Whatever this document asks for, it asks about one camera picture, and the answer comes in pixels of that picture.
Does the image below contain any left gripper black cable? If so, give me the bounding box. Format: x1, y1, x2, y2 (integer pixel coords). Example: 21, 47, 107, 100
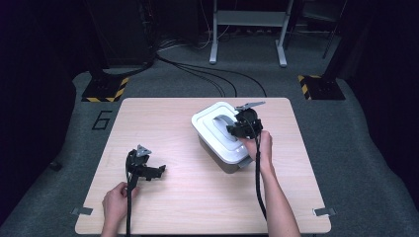
125, 157, 133, 237

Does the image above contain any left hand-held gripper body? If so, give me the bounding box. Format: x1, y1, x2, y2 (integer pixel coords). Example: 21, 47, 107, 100
126, 143, 156, 193

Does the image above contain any black cabinet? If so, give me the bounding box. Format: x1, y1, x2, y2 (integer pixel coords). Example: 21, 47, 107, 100
86, 0, 157, 68

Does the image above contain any grey table edge tab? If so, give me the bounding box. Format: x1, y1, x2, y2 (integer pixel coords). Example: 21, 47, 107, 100
312, 207, 337, 217
71, 206, 94, 217

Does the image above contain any black tripod leg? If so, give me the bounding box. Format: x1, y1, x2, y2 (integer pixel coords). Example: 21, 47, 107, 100
321, 13, 345, 60

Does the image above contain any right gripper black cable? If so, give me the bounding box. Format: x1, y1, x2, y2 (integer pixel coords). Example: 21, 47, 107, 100
241, 112, 269, 221

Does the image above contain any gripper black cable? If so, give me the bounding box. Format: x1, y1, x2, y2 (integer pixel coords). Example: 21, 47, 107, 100
125, 157, 133, 237
241, 112, 269, 221

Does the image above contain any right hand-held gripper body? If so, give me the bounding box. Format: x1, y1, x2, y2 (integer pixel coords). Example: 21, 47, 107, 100
233, 101, 267, 140

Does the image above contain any person's right hand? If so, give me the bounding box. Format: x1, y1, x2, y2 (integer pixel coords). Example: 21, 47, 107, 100
238, 129, 274, 173

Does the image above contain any white metal stand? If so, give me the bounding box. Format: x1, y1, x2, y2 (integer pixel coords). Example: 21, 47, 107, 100
209, 0, 295, 69

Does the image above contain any dark curtain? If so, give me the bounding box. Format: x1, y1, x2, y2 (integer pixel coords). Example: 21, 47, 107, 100
335, 0, 419, 201
0, 0, 87, 228

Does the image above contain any black floor cable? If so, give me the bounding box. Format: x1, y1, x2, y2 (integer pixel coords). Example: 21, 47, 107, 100
171, 62, 238, 98
177, 62, 268, 98
155, 54, 227, 98

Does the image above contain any person's left hand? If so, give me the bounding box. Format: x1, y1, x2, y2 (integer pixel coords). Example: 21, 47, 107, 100
101, 181, 141, 229

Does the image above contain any black yellow striped base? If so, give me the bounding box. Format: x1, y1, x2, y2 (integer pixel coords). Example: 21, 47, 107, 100
81, 75, 130, 104
297, 73, 347, 101

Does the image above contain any clear grey storage box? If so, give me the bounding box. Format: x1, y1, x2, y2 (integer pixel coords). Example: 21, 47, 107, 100
197, 133, 255, 175

